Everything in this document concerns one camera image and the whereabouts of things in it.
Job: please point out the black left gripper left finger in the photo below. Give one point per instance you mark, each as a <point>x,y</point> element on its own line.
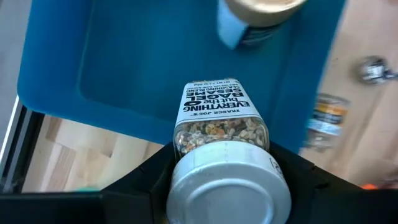
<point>124,205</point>

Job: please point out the teal translucent plastic bin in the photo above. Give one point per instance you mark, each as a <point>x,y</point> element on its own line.
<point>88,189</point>

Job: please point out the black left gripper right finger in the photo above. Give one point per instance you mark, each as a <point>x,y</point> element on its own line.
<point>326,205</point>

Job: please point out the bagel seasoning jar white lid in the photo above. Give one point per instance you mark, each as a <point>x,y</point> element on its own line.
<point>224,124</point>

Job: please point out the glass jar yellow label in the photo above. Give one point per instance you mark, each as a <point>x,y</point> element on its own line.
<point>326,121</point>

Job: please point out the black aluminium table frame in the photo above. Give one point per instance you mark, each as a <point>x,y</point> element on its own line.
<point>28,149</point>

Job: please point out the blue plastic bin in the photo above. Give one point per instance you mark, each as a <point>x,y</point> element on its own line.
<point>124,62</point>

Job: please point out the brown cup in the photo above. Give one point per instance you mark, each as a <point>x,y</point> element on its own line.
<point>264,12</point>

